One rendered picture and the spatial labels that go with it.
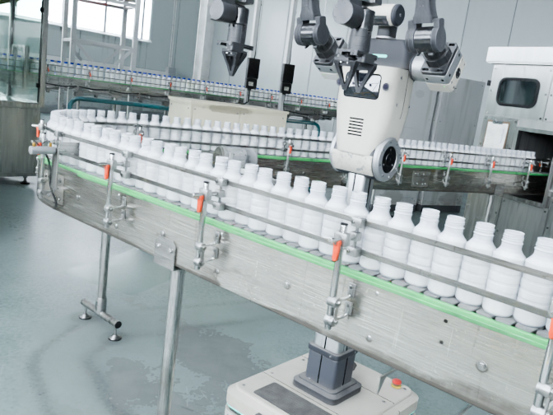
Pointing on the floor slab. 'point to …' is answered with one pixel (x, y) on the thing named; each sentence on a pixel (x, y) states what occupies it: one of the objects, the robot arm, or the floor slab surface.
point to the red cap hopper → (99, 42)
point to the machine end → (519, 141)
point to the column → (202, 57)
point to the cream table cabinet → (225, 113)
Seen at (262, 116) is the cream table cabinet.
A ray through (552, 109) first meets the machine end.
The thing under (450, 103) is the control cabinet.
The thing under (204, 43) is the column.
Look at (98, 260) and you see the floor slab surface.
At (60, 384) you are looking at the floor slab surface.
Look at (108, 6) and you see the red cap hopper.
